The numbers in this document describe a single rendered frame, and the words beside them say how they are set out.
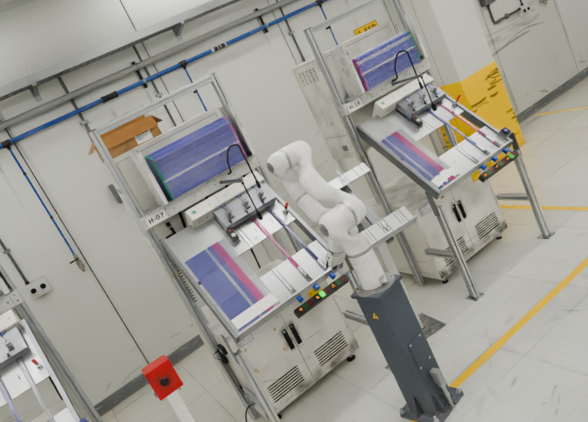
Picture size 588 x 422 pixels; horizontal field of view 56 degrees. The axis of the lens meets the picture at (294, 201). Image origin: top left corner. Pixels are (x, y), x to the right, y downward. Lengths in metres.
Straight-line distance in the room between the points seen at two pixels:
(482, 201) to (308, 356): 1.64
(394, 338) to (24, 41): 3.34
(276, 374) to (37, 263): 2.08
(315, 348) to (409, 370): 0.79
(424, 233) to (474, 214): 0.45
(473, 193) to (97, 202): 2.78
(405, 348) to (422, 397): 0.28
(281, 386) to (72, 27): 3.02
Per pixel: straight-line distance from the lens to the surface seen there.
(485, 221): 4.06
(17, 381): 2.91
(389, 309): 2.55
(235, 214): 3.06
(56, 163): 4.46
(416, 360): 2.70
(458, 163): 3.54
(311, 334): 3.29
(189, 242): 3.05
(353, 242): 2.43
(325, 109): 3.80
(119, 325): 4.62
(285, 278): 2.89
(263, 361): 3.19
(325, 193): 2.46
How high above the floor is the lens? 1.79
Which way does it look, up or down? 13 degrees down
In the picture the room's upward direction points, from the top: 26 degrees counter-clockwise
